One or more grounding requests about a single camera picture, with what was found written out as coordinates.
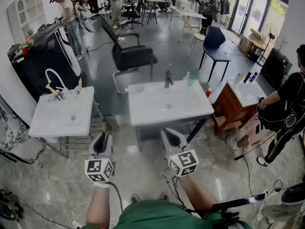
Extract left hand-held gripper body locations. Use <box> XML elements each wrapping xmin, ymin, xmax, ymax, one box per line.
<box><xmin>84</xmin><ymin>151</ymin><xmax>115</xmax><ymax>183</ymax></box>

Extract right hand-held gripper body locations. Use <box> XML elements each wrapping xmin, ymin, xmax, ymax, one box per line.
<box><xmin>167</xmin><ymin>147</ymin><xmax>200</xmax><ymax>177</ymax></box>

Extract person's left forearm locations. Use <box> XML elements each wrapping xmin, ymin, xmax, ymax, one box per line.
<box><xmin>85</xmin><ymin>187</ymin><xmax>112</xmax><ymax>229</ymax></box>

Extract person's right forearm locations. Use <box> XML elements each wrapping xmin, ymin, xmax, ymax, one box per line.
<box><xmin>178</xmin><ymin>174</ymin><xmax>219</xmax><ymax>213</ymax></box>

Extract person's left hand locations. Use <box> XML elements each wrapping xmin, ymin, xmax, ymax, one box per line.
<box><xmin>93</xmin><ymin>181</ymin><xmax>112</xmax><ymax>189</ymax></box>

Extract white rectangular sink basin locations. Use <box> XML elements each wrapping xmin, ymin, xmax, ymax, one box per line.
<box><xmin>127</xmin><ymin>79</ymin><xmax>215</xmax><ymax>127</ymax></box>
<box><xmin>28</xmin><ymin>86</ymin><xmax>95</xmax><ymax>138</ymax></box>

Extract person's green clothing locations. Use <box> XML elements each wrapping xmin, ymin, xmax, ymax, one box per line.
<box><xmin>80</xmin><ymin>199</ymin><xmax>252</xmax><ymax>229</ymax></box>

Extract brown wooden sink cabinet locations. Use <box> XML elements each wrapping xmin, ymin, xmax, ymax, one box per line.
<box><xmin>210</xmin><ymin>82</ymin><xmax>258</xmax><ymax>137</ymax></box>

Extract black faucet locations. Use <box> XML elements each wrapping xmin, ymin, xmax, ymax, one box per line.
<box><xmin>164</xmin><ymin>70</ymin><xmax>174</xmax><ymax>89</ymax></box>

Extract white curved faucet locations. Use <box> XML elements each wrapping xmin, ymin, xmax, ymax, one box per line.
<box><xmin>45</xmin><ymin>68</ymin><xmax>69</xmax><ymax>95</ymax></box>

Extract marble pattern panel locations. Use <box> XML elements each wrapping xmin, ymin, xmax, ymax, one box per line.
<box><xmin>0</xmin><ymin>113</ymin><xmax>46</xmax><ymax>165</ymax></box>

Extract small white sink basin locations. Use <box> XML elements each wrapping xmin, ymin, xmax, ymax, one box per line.
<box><xmin>226</xmin><ymin>77</ymin><xmax>268</xmax><ymax>108</ymax></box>

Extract white cup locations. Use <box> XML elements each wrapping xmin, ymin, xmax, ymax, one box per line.
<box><xmin>234</xmin><ymin>73</ymin><xmax>246</xmax><ymax>86</ymax></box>

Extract black cantilever office chair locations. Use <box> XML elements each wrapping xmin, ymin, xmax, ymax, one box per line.
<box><xmin>98</xmin><ymin>16</ymin><xmax>159</xmax><ymax>94</ymax></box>

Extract black equipment pile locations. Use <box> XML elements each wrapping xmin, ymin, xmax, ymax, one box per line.
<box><xmin>0</xmin><ymin>189</ymin><xmax>25</xmax><ymax>229</ymax></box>

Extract black and white kiosk machine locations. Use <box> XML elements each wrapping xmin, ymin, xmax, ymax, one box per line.
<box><xmin>7</xmin><ymin>22</ymin><xmax>83</xmax><ymax>103</ymax></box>

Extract dark blue side chair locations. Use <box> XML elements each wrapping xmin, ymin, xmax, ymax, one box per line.
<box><xmin>198</xmin><ymin>25</ymin><xmax>232</xmax><ymax>82</ymax></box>

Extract white and black rounded device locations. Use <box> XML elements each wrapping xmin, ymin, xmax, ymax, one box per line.
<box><xmin>280</xmin><ymin>182</ymin><xmax>305</xmax><ymax>208</ymax></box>

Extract cardboard boxes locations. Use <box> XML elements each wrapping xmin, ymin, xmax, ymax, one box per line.
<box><xmin>238</xmin><ymin>28</ymin><xmax>265</xmax><ymax>62</ymax></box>

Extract pink flowers in red pot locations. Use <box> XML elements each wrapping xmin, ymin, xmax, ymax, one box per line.
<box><xmin>18</xmin><ymin>28</ymin><xmax>34</xmax><ymax>56</ymax></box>

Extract black box cabinet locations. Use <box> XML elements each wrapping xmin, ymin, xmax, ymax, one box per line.
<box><xmin>260</xmin><ymin>47</ymin><xmax>294</xmax><ymax>90</ymax></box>

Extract white table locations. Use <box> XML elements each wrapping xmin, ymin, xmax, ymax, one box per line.
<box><xmin>169</xmin><ymin>5</ymin><xmax>207</xmax><ymax>42</ymax></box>

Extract dark dining chair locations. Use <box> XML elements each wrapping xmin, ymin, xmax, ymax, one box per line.
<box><xmin>141</xmin><ymin>2</ymin><xmax>158</xmax><ymax>25</ymax></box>

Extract black swivel office chair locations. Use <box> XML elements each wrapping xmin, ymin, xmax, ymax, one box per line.
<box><xmin>121</xmin><ymin>0</ymin><xmax>145</xmax><ymax>30</ymax></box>

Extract clothes rack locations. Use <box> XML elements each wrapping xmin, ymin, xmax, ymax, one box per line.
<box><xmin>216</xmin><ymin>0</ymin><xmax>232</xmax><ymax>27</ymax></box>

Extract black standing fan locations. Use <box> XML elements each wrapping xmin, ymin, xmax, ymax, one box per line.
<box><xmin>255</xmin><ymin>22</ymin><xmax>279</xmax><ymax>67</ymax></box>

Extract white shelf cabinet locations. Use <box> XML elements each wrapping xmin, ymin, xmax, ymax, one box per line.
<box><xmin>6</xmin><ymin>0</ymin><xmax>48</xmax><ymax>45</ymax></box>

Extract glass entrance doors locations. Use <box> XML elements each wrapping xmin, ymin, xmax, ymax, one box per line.
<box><xmin>228</xmin><ymin>0</ymin><xmax>293</xmax><ymax>42</ymax></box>

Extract black sink frame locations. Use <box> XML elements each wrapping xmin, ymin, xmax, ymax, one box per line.
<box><xmin>134</xmin><ymin>117</ymin><xmax>208</xmax><ymax>153</ymax></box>

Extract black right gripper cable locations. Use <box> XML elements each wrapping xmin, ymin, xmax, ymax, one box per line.
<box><xmin>163</xmin><ymin>167</ymin><xmax>193</xmax><ymax>213</ymax></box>

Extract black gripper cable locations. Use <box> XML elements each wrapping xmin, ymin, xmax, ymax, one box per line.
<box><xmin>163</xmin><ymin>167</ymin><xmax>193</xmax><ymax>213</ymax></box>
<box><xmin>108</xmin><ymin>181</ymin><xmax>124</xmax><ymax>213</ymax></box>

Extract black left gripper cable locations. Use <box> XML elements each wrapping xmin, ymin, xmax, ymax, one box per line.
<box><xmin>108</xmin><ymin>181</ymin><xmax>124</xmax><ymax>213</ymax></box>

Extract black harness strap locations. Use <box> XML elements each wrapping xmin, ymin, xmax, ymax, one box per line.
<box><xmin>210</xmin><ymin>193</ymin><xmax>266</xmax><ymax>224</ymax></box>

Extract white wire chair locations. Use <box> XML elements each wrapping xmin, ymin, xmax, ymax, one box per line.
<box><xmin>186</xmin><ymin>26</ymin><xmax>207</xmax><ymax>60</ymax></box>

